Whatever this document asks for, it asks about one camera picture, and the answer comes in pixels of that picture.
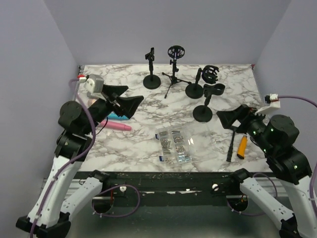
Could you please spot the black shock-mount round stand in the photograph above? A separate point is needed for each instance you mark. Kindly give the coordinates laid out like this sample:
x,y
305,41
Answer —
x,y
209,74

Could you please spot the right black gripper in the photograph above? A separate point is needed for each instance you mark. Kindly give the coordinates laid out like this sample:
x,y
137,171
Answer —
x,y
241,113

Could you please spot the beige microphone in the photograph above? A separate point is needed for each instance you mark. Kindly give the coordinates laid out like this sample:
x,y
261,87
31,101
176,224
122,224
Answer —
x,y
90,102

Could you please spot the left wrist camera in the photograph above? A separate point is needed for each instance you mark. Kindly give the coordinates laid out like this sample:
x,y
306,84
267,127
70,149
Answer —
x,y
94,86

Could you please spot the clear plastic screw box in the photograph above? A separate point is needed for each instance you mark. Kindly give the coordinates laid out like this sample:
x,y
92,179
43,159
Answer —
x,y
186,144

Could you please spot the pink microphone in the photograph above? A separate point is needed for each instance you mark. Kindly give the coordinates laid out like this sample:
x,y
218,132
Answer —
x,y
115,125

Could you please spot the blue microphone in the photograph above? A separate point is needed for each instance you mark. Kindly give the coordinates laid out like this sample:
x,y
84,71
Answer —
x,y
114,116

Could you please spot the black T-shaped tool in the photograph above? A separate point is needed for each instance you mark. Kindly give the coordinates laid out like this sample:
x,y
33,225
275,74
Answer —
x,y
230,150

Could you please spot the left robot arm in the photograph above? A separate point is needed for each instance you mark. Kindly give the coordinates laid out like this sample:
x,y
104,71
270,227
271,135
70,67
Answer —
x,y
53,213

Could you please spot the black clip round stand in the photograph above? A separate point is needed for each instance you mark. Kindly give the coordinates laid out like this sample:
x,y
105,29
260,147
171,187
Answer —
x,y
203,113

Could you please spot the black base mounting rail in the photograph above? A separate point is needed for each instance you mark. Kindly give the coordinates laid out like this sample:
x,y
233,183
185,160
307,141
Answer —
x,y
165,189

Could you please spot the black tripod mic stand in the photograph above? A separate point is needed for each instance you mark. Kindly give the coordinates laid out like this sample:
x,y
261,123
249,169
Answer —
x,y
174,52

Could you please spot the black round-base mic stand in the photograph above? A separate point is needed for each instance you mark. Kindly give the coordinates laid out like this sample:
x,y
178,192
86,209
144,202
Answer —
x,y
151,81

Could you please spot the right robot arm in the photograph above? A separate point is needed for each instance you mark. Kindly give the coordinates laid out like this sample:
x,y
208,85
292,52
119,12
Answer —
x,y
288,164

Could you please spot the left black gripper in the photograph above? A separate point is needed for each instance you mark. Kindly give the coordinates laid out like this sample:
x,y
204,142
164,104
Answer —
x,y
128,105

